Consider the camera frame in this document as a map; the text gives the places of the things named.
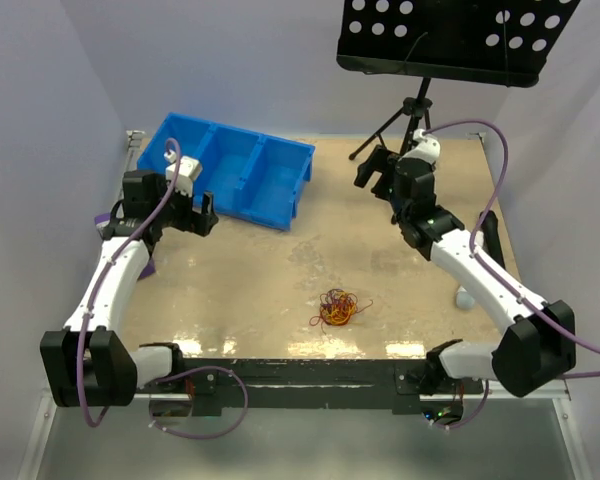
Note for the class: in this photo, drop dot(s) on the white microphone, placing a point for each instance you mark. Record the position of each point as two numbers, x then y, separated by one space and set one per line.
463 299

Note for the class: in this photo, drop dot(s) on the black microphone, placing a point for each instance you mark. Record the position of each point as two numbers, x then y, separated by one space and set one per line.
491 239

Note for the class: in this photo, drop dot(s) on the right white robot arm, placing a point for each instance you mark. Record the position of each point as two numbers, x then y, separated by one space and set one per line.
535 345

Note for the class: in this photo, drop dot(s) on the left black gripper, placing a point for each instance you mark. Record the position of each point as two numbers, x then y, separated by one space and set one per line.
201 222

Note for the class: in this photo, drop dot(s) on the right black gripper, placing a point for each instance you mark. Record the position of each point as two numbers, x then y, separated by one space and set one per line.
376 162

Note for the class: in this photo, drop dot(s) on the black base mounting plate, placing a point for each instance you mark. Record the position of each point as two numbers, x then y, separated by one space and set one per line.
393 385

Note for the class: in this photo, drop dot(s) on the blue three-compartment plastic bin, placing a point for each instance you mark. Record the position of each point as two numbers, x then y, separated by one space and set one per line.
253 176

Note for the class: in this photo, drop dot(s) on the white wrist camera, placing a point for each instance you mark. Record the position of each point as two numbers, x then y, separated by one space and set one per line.
184 177
427 147

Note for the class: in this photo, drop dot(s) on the black music stand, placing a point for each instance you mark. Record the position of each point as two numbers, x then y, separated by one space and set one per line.
504 43

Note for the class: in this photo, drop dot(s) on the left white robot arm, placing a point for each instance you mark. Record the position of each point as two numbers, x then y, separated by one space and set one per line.
85 361

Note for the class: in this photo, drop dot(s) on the purple metronome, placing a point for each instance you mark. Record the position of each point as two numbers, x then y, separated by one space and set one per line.
101 221

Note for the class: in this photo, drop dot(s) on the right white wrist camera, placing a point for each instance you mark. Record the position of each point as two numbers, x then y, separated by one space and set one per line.
427 147

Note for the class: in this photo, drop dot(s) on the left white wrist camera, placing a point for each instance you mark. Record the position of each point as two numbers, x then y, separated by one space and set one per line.
184 177

